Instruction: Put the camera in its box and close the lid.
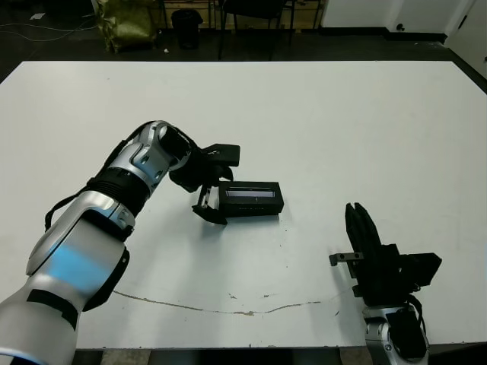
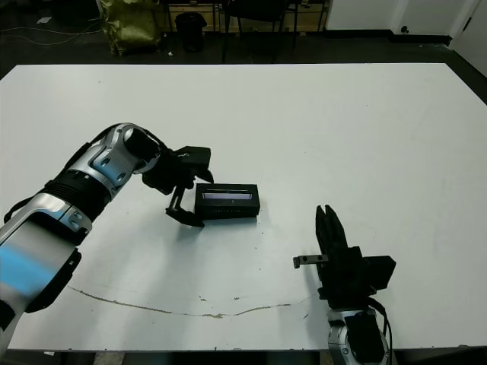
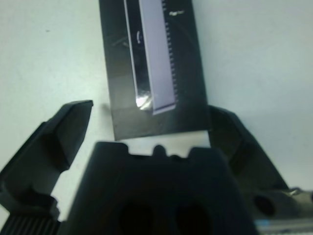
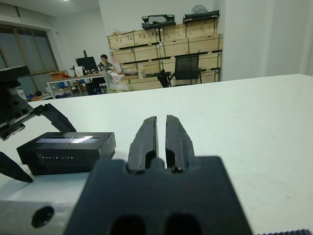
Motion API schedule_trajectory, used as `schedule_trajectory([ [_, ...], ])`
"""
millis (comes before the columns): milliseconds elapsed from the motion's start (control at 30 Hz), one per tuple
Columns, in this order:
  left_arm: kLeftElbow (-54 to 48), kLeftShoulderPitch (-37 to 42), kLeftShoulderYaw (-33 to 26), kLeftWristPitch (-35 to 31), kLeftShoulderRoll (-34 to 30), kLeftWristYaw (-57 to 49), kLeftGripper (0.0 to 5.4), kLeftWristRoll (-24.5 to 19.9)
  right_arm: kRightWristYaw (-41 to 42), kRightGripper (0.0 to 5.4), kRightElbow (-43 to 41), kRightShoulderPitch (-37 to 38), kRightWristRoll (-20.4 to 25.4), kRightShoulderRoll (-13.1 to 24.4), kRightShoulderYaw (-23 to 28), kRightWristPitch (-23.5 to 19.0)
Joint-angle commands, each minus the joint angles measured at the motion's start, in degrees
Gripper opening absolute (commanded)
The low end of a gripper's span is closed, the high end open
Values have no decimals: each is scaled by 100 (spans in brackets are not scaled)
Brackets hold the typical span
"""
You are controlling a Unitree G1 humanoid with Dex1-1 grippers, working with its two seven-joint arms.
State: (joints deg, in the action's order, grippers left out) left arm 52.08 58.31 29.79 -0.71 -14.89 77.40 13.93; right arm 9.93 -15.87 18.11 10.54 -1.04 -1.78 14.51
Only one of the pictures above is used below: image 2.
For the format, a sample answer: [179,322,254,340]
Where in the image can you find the white door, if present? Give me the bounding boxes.
[450,0,487,79]

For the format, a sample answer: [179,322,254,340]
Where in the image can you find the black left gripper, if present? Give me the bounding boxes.
[141,150,215,228]

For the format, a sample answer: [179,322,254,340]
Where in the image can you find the yellow-green plastic bag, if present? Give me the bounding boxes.
[99,0,163,57]

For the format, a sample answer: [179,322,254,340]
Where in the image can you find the black trash bin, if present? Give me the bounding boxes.
[174,12,208,53]

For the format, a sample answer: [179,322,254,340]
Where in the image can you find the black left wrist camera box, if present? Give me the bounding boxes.
[177,144,212,173]

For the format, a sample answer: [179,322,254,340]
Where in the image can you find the black office chair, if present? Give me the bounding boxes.
[222,0,300,64]

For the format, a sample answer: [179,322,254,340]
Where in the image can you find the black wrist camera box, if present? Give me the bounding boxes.
[177,144,212,173]
[361,255,397,293]

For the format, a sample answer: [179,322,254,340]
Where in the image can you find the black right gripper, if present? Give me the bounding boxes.
[291,204,373,309]

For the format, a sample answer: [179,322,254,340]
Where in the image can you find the white floor cable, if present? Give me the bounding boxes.
[0,21,103,46]

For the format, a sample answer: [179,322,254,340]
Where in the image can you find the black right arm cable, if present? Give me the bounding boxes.
[368,297,393,353]

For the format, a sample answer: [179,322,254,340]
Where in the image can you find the black box lid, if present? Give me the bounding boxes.
[193,183,262,221]

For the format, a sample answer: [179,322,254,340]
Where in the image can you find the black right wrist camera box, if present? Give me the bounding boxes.
[361,255,397,293]

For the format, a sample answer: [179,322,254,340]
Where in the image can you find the wooden crate green straps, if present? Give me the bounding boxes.
[205,0,224,33]
[230,8,329,34]

